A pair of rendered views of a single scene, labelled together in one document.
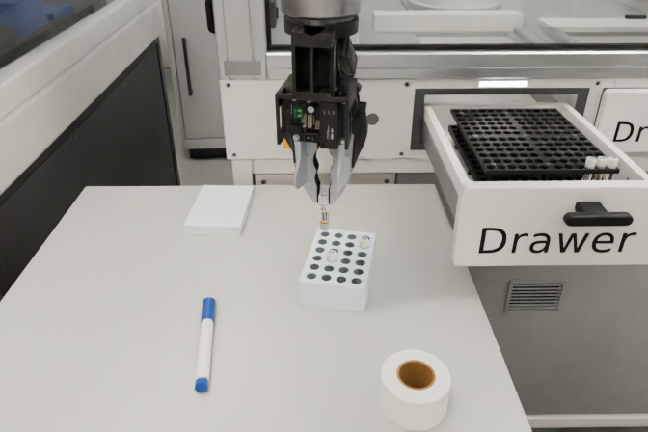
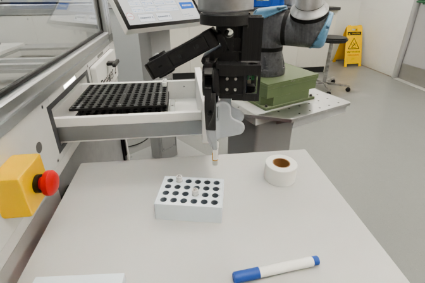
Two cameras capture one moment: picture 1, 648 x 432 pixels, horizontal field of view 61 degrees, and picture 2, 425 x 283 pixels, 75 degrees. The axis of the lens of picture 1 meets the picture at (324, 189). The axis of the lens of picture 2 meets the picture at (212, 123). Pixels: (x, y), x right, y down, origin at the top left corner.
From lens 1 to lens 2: 73 cm
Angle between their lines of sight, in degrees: 82
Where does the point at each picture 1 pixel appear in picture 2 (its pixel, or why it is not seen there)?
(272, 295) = (214, 239)
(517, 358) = not seen: hidden behind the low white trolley
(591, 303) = not seen: hidden behind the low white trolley
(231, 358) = (281, 252)
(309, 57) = (244, 38)
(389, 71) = (33, 102)
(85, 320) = not seen: outside the picture
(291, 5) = (250, 2)
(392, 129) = (49, 146)
